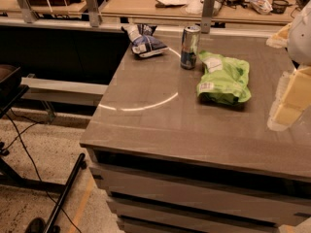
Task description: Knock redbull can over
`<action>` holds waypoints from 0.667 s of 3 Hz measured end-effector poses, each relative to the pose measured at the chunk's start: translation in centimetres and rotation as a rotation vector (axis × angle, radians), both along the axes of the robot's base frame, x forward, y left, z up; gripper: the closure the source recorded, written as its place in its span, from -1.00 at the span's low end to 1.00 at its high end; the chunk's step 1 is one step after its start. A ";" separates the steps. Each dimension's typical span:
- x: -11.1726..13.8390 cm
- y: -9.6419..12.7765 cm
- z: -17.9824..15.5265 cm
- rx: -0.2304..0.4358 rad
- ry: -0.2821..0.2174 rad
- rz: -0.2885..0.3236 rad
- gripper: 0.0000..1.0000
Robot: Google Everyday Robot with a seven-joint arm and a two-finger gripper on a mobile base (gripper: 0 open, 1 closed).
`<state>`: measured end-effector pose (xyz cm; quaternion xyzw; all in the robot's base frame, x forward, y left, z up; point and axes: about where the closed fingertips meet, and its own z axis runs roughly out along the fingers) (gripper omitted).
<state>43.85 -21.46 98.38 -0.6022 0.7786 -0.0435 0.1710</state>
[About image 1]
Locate black round container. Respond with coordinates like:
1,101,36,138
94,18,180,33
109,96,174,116
272,0,289,14

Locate white papers on desk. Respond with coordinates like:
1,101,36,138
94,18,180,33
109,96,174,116
156,0,203,14

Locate grey metal bracket left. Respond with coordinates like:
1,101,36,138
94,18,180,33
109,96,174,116
17,0,38,23

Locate blue white chip bag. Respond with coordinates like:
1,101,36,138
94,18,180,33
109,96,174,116
121,24,168,58

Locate black shoe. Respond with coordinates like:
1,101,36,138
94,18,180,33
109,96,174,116
24,217,60,233

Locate grey metal bracket middle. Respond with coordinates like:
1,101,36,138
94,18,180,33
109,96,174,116
86,0,102,27

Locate grey metal floor rail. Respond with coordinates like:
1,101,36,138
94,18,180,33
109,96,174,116
21,77,108,106

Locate grey drawer cabinet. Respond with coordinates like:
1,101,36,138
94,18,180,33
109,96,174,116
88,150,310,233

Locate wooden back desk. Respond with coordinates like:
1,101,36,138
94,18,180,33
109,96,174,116
101,0,298,25

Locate black floor cable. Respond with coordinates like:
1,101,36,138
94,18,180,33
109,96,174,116
5,109,83,233

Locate silver blue redbull can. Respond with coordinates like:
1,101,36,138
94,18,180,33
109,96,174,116
181,25,201,70

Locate green chip bag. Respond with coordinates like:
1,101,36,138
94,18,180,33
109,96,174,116
196,50,251,106

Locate grey metal bracket right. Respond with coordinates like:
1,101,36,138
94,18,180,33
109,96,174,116
200,0,215,34

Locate grey metal bracket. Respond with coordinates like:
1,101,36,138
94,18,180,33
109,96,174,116
17,0,38,23
86,0,102,27
200,0,215,34

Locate white snack packet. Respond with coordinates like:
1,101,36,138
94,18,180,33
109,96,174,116
249,0,272,15

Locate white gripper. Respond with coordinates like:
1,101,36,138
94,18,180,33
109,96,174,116
266,1,311,131

